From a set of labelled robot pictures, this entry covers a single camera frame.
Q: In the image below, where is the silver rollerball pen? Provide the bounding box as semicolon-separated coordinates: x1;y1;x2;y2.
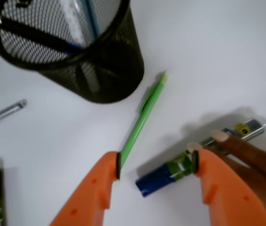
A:
0;99;28;121

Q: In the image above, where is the black mesh pen holder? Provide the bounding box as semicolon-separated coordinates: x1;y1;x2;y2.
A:
0;0;144;103

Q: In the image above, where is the green plastic pen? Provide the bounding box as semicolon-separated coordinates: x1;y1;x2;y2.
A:
121;72;168;167

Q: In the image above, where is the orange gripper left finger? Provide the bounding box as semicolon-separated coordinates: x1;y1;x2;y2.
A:
50;151;120;226

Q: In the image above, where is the light blue capped pen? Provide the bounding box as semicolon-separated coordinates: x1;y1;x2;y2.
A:
81;0;101;41

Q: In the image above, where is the dark blue click pen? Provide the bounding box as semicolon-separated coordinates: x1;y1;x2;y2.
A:
0;15;83;54

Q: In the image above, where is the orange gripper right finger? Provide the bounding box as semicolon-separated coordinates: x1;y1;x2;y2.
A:
192;149;266;226

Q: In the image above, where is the blue capped marker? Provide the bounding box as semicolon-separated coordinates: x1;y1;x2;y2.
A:
135;117;266;198

